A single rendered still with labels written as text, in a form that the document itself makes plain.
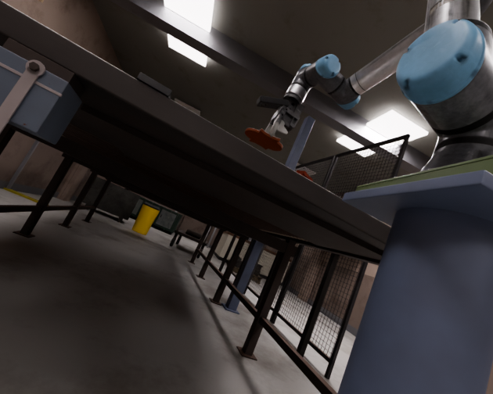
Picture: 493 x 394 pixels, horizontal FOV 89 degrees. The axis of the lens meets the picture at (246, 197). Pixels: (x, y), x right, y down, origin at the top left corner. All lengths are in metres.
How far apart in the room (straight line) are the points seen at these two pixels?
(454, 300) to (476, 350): 0.06
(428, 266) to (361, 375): 0.19
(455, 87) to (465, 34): 0.07
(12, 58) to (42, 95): 0.08
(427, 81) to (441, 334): 0.37
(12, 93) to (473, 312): 0.82
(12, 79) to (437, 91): 0.75
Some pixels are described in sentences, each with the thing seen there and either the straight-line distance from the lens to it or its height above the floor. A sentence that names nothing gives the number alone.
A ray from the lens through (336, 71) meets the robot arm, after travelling 1.00.
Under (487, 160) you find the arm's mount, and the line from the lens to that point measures 0.46.
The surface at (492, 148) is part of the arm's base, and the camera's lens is 0.59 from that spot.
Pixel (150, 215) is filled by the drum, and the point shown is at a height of 0.44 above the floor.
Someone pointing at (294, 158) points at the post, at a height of 1.83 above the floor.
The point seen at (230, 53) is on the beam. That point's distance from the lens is 3.72.
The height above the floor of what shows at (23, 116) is 0.73.
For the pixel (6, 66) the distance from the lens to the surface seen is 0.69.
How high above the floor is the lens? 0.68
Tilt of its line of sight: 10 degrees up
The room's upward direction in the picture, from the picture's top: 24 degrees clockwise
